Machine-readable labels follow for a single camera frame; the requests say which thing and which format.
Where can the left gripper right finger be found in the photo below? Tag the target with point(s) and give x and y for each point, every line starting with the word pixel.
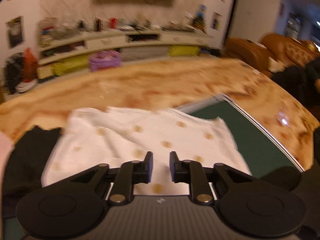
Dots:
pixel 192 173

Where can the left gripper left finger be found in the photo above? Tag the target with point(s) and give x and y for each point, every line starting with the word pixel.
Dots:
pixel 126 177

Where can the white polka dot garment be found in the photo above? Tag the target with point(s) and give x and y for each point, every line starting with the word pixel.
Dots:
pixel 119 135

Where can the black garment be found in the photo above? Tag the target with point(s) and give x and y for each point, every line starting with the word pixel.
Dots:
pixel 25 166

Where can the purple plastic basin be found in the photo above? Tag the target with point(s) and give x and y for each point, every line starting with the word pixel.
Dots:
pixel 104 59

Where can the pink garment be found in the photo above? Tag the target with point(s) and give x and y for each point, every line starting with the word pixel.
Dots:
pixel 6 148

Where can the brown leather armchair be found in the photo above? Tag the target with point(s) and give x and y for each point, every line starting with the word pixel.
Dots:
pixel 248 52

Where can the white TV cabinet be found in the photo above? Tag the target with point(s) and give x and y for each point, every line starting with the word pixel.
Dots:
pixel 86 43

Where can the brown leather sofa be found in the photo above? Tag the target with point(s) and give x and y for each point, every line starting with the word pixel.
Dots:
pixel 290 51

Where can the orange plastic bag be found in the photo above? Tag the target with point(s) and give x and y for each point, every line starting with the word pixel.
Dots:
pixel 30 65

